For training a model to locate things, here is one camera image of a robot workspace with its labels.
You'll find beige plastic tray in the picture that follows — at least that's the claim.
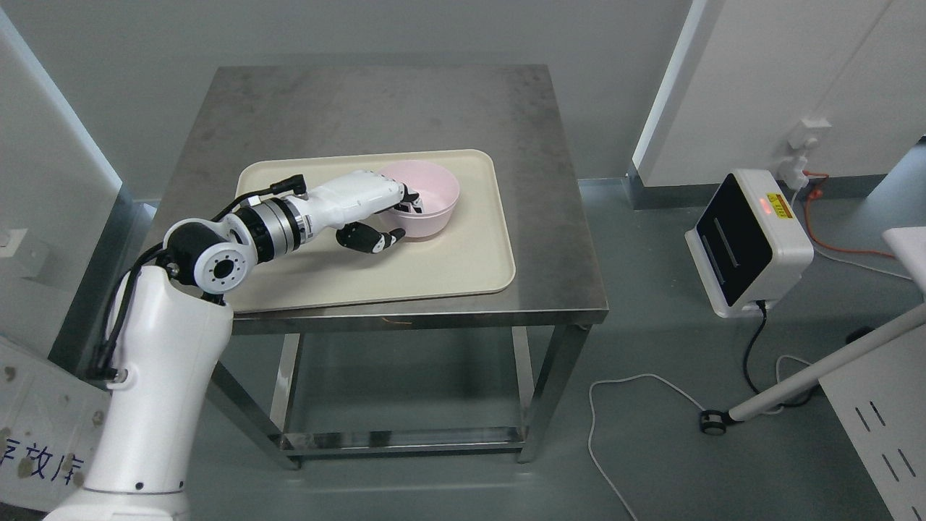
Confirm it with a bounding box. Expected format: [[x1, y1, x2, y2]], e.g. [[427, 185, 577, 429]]
[[226, 149, 516, 313]]

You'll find white black charging device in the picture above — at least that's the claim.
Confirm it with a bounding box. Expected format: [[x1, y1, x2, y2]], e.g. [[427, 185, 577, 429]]
[[684, 169, 815, 318]]

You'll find white floor cable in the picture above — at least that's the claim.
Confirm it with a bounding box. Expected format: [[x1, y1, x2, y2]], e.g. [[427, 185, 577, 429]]
[[587, 353, 815, 521]]

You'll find orange cable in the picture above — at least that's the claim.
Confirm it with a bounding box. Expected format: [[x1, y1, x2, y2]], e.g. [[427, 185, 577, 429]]
[[804, 171, 896, 258]]

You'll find black power cable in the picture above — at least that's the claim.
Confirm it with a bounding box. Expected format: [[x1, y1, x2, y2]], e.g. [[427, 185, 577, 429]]
[[743, 302, 818, 407]]

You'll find white stand leg with caster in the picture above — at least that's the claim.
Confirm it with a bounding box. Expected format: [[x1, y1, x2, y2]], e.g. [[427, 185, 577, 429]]
[[698, 303, 925, 436]]

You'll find white sign with blue text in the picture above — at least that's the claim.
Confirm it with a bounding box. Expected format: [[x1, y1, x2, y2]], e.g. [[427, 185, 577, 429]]
[[1, 339, 110, 512]]

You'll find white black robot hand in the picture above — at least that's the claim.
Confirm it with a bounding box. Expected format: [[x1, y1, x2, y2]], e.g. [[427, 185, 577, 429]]
[[295, 169, 424, 254]]

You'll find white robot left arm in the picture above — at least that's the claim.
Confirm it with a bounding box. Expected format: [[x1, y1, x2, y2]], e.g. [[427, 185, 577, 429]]
[[47, 174, 307, 520]]

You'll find pink bowl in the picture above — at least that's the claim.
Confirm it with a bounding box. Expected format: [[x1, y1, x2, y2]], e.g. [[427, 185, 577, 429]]
[[377, 161, 460, 240]]

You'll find white perforated panel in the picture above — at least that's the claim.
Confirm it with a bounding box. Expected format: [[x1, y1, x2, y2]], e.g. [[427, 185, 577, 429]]
[[820, 339, 925, 520]]

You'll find stainless steel table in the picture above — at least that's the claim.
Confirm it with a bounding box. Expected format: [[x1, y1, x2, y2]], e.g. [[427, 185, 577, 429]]
[[148, 65, 608, 469]]

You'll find white wall switch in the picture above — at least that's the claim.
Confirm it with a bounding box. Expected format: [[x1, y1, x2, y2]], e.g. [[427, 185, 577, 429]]
[[1, 229, 27, 258]]

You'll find white wall socket plug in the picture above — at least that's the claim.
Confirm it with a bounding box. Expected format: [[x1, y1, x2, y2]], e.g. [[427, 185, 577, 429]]
[[776, 117, 831, 192]]

